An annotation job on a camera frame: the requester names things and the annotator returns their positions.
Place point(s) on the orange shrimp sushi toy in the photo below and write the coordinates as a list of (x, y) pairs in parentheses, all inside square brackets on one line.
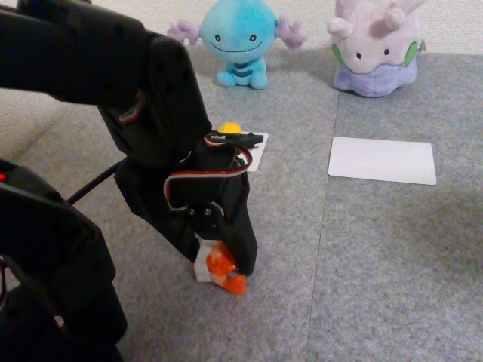
[(220, 265)]

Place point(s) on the yellow egg sushi toy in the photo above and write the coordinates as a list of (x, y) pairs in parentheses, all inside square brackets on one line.
[(231, 128)]

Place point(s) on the blue Wooper plush toy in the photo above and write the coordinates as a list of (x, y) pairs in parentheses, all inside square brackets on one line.
[(237, 26)]

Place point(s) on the purple Goomy plush toy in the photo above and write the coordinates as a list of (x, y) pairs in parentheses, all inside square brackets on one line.
[(377, 49)]

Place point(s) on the grey carpet mat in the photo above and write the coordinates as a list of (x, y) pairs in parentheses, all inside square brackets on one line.
[(396, 283), (264, 226)]

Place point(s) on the white rectangular card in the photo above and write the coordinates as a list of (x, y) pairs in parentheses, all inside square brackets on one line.
[(381, 160), (260, 158)]

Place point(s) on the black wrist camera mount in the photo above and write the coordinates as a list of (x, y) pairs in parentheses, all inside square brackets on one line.
[(241, 140)]

